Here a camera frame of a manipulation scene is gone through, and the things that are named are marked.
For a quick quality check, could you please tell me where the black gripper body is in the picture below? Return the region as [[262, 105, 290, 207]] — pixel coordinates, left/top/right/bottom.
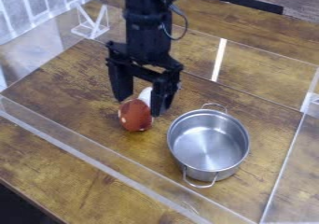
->
[[106, 11, 183, 82]]

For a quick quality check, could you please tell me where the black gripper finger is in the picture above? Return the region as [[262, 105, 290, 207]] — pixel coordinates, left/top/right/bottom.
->
[[151, 78, 179, 117], [107, 62, 134, 102]]

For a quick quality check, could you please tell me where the red plush mushroom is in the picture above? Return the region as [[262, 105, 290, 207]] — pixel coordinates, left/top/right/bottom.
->
[[119, 87, 154, 132]]

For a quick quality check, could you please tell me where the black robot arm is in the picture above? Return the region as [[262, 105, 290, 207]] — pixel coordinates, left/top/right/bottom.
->
[[106, 0, 183, 117]]

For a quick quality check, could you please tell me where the silver metal pot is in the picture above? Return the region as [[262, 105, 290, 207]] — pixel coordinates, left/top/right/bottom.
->
[[167, 103, 251, 189]]

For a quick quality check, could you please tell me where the black bar in background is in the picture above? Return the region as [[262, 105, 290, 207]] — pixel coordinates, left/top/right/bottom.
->
[[218, 0, 284, 15]]

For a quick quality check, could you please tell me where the clear acrylic triangle bracket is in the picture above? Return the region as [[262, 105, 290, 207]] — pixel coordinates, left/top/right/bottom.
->
[[71, 5, 110, 39]]

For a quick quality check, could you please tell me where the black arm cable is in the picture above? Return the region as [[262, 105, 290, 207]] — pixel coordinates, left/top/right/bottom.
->
[[159, 3, 190, 42]]

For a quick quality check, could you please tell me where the clear acrylic enclosure wall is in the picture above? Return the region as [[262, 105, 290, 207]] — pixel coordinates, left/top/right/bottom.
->
[[0, 95, 255, 224]]

